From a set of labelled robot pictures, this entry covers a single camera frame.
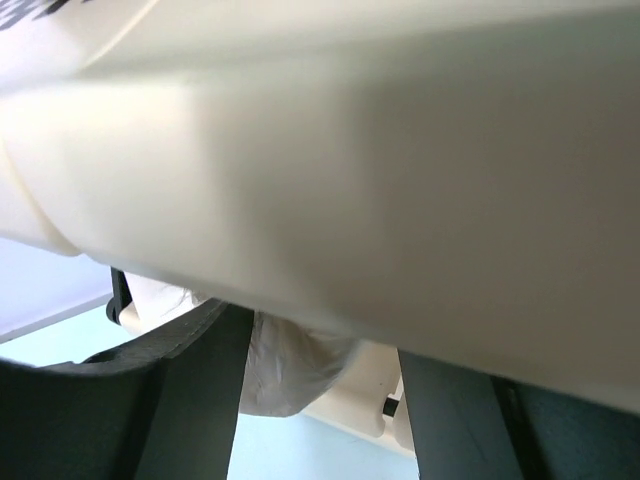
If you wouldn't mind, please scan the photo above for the beige three-tier shelf rack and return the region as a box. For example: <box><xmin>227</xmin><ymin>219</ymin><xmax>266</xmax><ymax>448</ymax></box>
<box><xmin>0</xmin><ymin>0</ymin><xmax>640</xmax><ymax>459</ymax></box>

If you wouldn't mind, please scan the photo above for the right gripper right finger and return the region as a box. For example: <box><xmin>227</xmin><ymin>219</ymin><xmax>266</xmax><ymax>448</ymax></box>
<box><xmin>399</xmin><ymin>352</ymin><xmax>639</xmax><ymax>479</ymax></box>

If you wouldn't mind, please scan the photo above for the white paper roll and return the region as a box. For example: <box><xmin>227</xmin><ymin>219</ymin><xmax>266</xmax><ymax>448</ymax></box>
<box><xmin>124</xmin><ymin>273</ymin><xmax>362</xmax><ymax>418</ymax></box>

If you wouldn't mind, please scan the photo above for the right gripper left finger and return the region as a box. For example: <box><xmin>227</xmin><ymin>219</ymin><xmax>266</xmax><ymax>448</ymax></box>
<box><xmin>1</xmin><ymin>300</ymin><xmax>254</xmax><ymax>479</ymax></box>

